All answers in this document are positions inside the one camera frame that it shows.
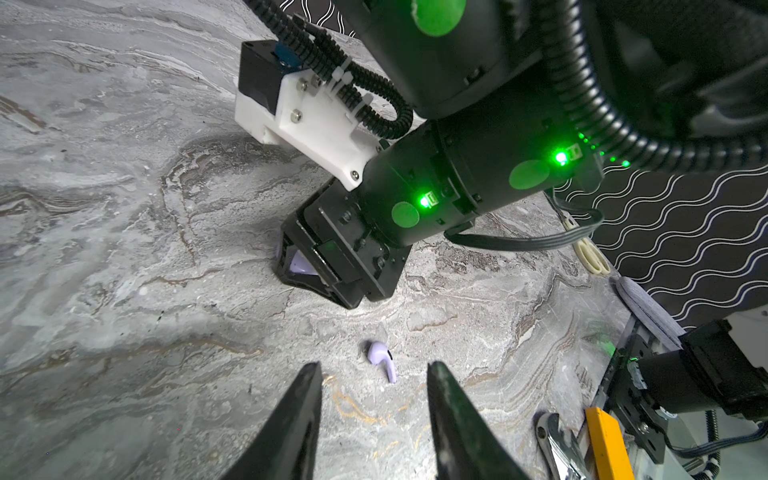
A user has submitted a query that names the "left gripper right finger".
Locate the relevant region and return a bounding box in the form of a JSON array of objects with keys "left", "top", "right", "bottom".
[{"left": 427, "top": 361, "right": 528, "bottom": 479}]

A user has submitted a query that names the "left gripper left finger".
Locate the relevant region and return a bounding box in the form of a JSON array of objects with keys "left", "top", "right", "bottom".
[{"left": 223, "top": 362, "right": 323, "bottom": 479}]

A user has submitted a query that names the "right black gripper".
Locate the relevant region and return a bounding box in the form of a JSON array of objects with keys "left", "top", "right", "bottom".
[{"left": 274, "top": 178, "right": 411, "bottom": 309}]

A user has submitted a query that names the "purple earbud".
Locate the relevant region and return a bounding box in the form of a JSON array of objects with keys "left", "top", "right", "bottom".
[{"left": 366, "top": 341, "right": 398, "bottom": 384}]

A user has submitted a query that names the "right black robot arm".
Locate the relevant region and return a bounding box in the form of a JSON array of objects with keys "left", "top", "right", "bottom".
[{"left": 268, "top": 1, "right": 767, "bottom": 309}]

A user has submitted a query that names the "grey purple cloth pad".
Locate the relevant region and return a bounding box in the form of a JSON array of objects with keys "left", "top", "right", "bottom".
[{"left": 611, "top": 276, "right": 685, "bottom": 351}]

